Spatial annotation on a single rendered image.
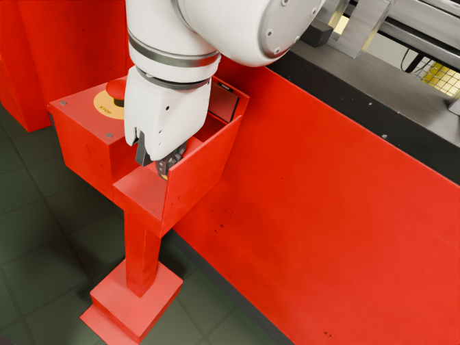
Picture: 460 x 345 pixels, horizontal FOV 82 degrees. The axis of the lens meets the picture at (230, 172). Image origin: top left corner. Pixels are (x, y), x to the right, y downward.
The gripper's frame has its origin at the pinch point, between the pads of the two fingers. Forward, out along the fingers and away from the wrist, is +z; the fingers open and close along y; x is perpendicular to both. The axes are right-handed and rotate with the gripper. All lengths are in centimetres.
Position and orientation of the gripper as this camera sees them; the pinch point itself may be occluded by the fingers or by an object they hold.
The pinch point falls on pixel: (168, 162)
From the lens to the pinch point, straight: 38.8
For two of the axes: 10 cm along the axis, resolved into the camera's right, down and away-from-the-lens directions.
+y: -5.4, 5.7, -6.2
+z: -2.2, 6.1, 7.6
